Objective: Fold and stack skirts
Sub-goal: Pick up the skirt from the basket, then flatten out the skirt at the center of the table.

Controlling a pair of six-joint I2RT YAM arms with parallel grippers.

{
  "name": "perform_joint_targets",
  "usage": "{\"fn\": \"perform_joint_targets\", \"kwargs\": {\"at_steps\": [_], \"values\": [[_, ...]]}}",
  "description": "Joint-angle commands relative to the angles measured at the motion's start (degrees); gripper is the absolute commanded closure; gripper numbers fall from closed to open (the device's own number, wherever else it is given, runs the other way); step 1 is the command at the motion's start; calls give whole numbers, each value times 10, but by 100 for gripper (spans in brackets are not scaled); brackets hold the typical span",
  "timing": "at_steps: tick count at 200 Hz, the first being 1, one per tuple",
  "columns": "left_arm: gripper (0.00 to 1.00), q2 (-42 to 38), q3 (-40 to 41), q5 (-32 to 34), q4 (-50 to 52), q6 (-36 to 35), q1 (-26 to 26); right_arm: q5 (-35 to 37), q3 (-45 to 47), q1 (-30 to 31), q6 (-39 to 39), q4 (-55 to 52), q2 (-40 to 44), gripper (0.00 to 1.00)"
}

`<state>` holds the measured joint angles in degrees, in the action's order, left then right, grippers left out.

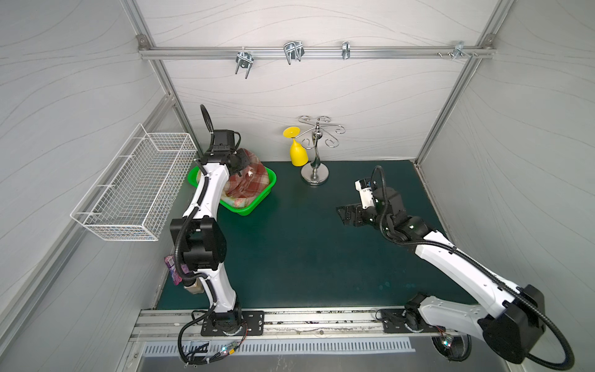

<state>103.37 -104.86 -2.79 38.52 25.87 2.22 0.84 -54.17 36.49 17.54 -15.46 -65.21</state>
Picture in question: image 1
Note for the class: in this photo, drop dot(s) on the metal bracket right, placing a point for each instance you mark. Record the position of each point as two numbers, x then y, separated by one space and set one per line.
458 52

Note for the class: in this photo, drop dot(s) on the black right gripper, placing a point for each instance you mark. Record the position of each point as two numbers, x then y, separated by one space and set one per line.
358 215

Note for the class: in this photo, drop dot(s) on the aluminium crossbar rail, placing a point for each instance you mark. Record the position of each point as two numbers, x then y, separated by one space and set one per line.
311 52

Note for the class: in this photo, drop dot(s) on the metal u-bolt clamp middle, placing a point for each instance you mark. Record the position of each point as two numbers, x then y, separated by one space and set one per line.
293 50

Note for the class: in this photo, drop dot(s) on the purple snack packet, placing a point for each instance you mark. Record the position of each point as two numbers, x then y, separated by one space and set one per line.
175 276

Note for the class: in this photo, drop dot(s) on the metal u-bolt clamp left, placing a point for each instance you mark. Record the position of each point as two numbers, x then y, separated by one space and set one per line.
244 61

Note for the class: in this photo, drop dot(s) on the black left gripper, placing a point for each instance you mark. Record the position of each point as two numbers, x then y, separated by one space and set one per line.
237 162

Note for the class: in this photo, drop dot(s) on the chrome cup holder stand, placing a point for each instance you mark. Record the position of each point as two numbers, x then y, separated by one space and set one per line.
321 128

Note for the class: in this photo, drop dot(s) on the yellow plastic goblet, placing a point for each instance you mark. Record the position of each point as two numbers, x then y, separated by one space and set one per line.
298 154

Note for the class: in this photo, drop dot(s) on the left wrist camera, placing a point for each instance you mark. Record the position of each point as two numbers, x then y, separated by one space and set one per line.
225 141

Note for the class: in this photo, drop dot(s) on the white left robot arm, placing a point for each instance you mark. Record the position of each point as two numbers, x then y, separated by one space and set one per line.
200 246

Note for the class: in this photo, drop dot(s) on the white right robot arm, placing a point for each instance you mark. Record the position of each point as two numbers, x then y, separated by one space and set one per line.
508 318

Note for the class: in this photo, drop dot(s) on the green plastic basket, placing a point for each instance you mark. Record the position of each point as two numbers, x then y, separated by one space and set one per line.
193 178

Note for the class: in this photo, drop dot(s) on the metal u-bolt clamp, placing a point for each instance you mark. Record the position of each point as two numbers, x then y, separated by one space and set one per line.
244 61
293 50

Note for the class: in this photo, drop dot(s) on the metal hook clamp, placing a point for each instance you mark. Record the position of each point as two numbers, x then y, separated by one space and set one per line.
346 50

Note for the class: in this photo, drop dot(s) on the pastel floral skirt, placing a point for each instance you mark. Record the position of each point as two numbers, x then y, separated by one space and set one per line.
237 202

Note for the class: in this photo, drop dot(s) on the white vent strip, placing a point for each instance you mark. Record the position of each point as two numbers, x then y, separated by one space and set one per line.
271 347

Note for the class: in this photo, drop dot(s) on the white wire basket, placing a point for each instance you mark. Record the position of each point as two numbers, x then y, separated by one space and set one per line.
133 196

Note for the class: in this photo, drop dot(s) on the red plaid skirt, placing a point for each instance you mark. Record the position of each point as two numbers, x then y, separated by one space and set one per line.
251 181

